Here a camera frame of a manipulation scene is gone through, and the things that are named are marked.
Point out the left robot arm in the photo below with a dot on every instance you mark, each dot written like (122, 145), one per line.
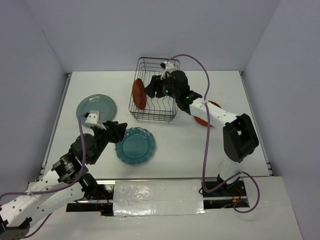
(68, 180)

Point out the wire dish rack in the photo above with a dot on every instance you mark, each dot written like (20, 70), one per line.
(162, 109)

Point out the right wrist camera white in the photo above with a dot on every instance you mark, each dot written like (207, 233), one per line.
(167, 67)

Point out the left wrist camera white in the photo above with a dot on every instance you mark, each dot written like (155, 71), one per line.
(91, 119)

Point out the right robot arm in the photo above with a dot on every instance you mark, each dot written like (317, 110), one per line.
(238, 133)

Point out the silver foil cover panel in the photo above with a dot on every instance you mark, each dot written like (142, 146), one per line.
(157, 198)

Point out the teal embossed plate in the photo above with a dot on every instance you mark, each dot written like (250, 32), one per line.
(137, 147)

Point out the small orange scalloped plate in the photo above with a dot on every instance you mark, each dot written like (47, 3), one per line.
(201, 121)

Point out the red plate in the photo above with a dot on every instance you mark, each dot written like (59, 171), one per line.
(138, 94)

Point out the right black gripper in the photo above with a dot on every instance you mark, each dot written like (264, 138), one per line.
(155, 85)

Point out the light green plate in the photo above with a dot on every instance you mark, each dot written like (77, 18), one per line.
(98, 102)

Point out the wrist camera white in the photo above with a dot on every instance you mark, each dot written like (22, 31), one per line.
(167, 67)
(91, 119)

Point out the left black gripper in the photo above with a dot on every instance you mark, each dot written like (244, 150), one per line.
(115, 131)

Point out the black mounting rail base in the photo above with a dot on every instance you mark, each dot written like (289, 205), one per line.
(103, 202)

